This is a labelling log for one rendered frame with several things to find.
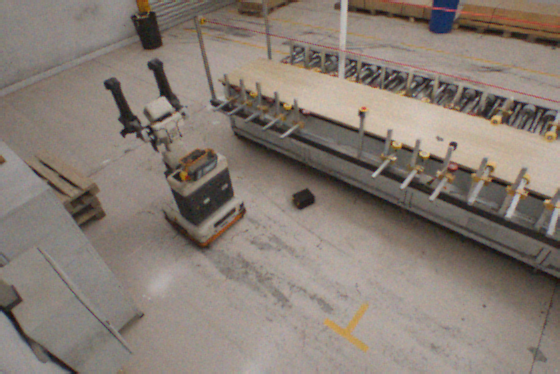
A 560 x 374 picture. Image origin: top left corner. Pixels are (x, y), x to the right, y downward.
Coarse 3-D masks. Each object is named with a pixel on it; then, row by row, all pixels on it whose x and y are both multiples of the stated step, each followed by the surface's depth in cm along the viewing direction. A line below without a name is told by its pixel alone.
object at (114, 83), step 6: (108, 84) 276; (114, 84) 274; (120, 84) 277; (114, 90) 277; (120, 90) 279; (120, 96) 280; (120, 102) 285; (126, 102) 286; (126, 108) 287; (126, 114) 291; (132, 114) 293; (126, 120) 292; (138, 120) 297
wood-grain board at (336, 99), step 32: (256, 64) 450; (288, 96) 380; (320, 96) 375; (352, 96) 370; (384, 96) 365; (384, 128) 322; (416, 128) 318; (448, 128) 315; (480, 128) 311; (512, 128) 308; (480, 160) 279; (512, 160) 276; (544, 160) 273; (544, 192) 248
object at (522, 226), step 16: (240, 112) 403; (272, 128) 380; (288, 128) 370; (320, 144) 345; (352, 160) 329; (368, 160) 321; (384, 176) 314; (400, 176) 302; (464, 208) 277; (480, 208) 268; (512, 224) 256; (528, 224) 252; (544, 240) 246
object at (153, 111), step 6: (156, 102) 294; (162, 102) 297; (168, 102) 301; (144, 108) 293; (150, 108) 290; (156, 108) 293; (162, 108) 296; (168, 108) 298; (144, 114) 300; (150, 114) 291; (156, 114) 292; (162, 114) 296; (150, 120) 297; (156, 120) 296
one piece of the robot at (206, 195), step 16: (192, 160) 294; (224, 160) 323; (176, 176) 308; (192, 176) 305; (208, 176) 315; (224, 176) 332; (176, 192) 311; (192, 192) 309; (208, 192) 324; (224, 192) 342; (192, 208) 316; (208, 208) 333
